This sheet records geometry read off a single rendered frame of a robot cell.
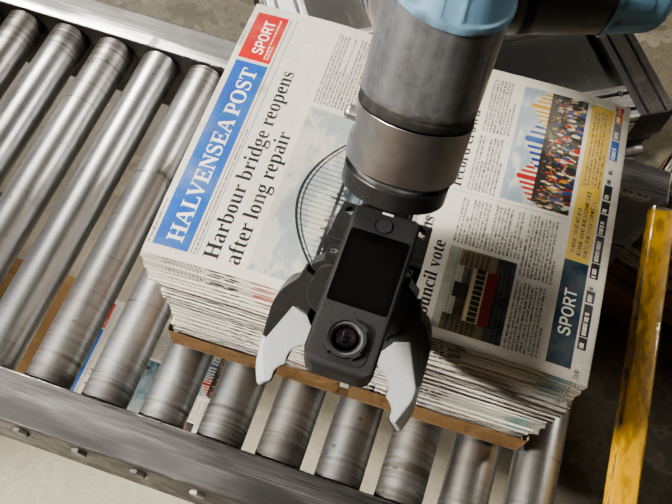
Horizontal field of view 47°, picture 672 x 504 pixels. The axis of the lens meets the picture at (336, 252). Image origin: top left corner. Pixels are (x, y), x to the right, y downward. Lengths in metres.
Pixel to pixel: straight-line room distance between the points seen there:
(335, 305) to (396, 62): 0.15
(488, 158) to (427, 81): 0.26
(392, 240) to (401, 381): 0.12
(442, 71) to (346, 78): 0.29
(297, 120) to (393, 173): 0.24
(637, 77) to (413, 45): 1.55
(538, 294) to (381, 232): 0.19
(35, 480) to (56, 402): 0.84
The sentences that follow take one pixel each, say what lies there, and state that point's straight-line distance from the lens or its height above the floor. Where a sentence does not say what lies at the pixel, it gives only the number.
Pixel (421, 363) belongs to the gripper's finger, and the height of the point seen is 1.07.
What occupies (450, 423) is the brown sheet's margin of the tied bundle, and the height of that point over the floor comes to 0.83.
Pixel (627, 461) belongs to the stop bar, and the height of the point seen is 0.82.
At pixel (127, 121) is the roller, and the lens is 1.01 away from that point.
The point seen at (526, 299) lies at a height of 1.03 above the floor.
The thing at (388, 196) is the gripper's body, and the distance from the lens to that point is 0.48.
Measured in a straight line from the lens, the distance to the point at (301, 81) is 0.73.
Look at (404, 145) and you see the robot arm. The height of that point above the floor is 1.22.
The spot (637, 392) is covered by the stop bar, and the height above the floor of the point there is 0.82.
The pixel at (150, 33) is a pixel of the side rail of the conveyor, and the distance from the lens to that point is 1.09.
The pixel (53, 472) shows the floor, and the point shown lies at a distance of 1.69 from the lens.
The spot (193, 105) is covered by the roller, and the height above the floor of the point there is 0.80.
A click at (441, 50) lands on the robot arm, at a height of 1.27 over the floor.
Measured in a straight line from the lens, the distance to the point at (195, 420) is 1.65.
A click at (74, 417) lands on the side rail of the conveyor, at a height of 0.80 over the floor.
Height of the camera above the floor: 1.59
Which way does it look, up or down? 62 degrees down
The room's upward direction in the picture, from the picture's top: 8 degrees clockwise
